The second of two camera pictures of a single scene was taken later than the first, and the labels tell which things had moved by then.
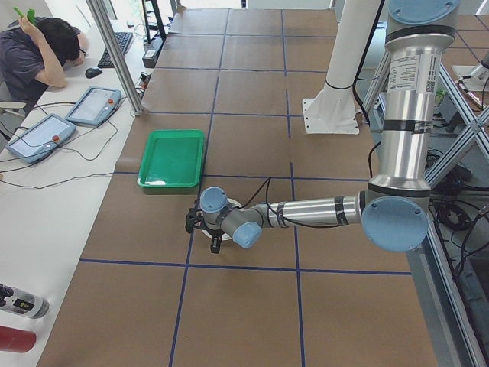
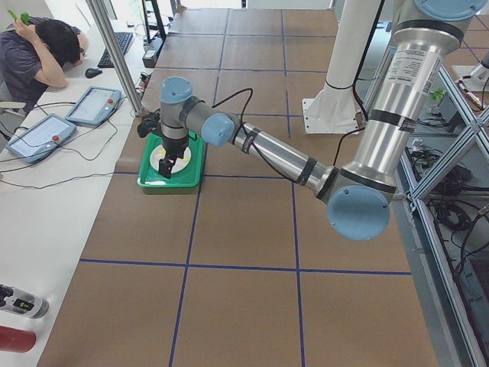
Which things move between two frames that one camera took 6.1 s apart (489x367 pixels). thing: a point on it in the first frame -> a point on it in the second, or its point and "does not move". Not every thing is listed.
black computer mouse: [92, 73] does not move
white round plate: [225, 235] -> [159, 153]
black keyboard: [124, 39] does not move
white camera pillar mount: [335, 109] does not move
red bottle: [17, 341] does not move
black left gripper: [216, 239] -> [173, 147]
